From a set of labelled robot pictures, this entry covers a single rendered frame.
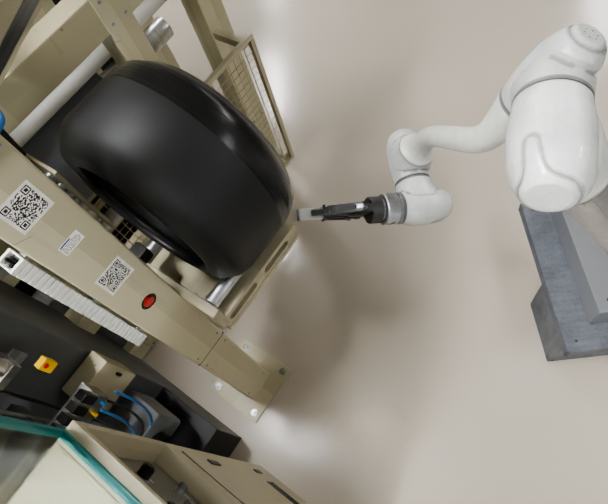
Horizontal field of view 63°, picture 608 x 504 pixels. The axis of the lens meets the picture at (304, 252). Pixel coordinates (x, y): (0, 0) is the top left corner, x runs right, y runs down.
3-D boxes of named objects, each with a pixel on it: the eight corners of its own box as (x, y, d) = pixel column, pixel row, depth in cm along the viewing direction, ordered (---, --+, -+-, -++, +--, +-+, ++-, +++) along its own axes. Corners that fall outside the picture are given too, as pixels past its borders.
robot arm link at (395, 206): (394, 227, 142) (375, 228, 141) (390, 197, 144) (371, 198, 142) (408, 220, 134) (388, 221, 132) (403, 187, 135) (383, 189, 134)
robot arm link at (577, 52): (496, 69, 99) (490, 122, 93) (558, -6, 82) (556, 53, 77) (554, 91, 100) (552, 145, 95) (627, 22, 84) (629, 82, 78)
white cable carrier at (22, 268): (139, 347, 131) (10, 274, 89) (126, 337, 133) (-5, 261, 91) (150, 333, 132) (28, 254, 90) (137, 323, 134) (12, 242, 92)
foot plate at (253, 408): (256, 423, 210) (254, 422, 208) (210, 388, 221) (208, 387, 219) (292, 370, 217) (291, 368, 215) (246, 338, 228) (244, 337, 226)
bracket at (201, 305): (225, 329, 139) (212, 318, 131) (131, 266, 155) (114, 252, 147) (232, 320, 140) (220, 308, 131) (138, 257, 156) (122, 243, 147)
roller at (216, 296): (213, 309, 135) (200, 300, 136) (216, 312, 140) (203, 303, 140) (286, 212, 145) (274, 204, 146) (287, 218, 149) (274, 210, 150)
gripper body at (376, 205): (388, 219, 133) (356, 221, 130) (376, 225, 141) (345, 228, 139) (384, 192, 134) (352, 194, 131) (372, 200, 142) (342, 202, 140)
